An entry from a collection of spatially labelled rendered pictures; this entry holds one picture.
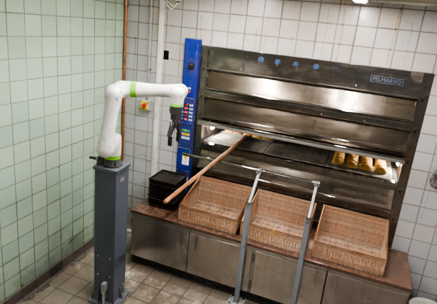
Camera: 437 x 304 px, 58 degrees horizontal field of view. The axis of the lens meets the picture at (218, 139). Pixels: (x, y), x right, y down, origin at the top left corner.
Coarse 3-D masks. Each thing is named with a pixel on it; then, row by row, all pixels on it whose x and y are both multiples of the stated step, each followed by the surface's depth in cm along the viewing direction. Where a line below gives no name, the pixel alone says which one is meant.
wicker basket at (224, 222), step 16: (192, 192) 379; (208, 192) 389; (240, 192) 380; (192, 208) 350; (208, 208) 382; (224, 208) 384; (240, 208) 379; (208, 224) 348; (224, 224) 357; (240, 224) 353
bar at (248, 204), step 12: (192, 156) 351; (252, 168) 334; (300, 180) 321; (312, 180) 319; (252, 192) 324; (312, 204) 310; (240, 252) 331; (300, 252) 311; (240, 264) 334; (300, 264) 314; (240, 276) 337; (300, 276) 319; (240, 288) 342; (228, 300) 346; (240, 300) 348
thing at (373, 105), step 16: (208, 80) 369; (224, 80) 365; (240, 80) 360; (256, 80) 355; (272, 80) 351; (256, 96) 352; (272, 96) 349; (288, 96) 345; (304, 96) 341; (320, 96) 337; (336, 96) 333; (352, 96) 329; (368, 96) 325; (384, 96) 321; (352, 112) 325; (368, 112) 324; (384, 112) 320; (400, 112) 316
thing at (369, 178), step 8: (200, 144) 388; (208, 144) 385; (216, 144) 387; (232, 152) 378; (240, 152) 375; (248, 152) 372; (256, 152) 373; (272, 160) 365; (280, 160) 363; (288, 160) 360; (296, 160) 362; (312, 168) 354; (320, 168) 351; (328, 168) 350; (352, 176) 343; (360, 176) 340; (368, 176) 339; (384, 184) 335; (392, 184) 332
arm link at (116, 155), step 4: (116, 136) 293; (120, 136) 297; (116, 140) 290; (120, 140) 296; (120, 144) 297; (120, 148) 298; (116, 152) 295; (120, 152) 299; (112, 156) 294; (116, 156) 296
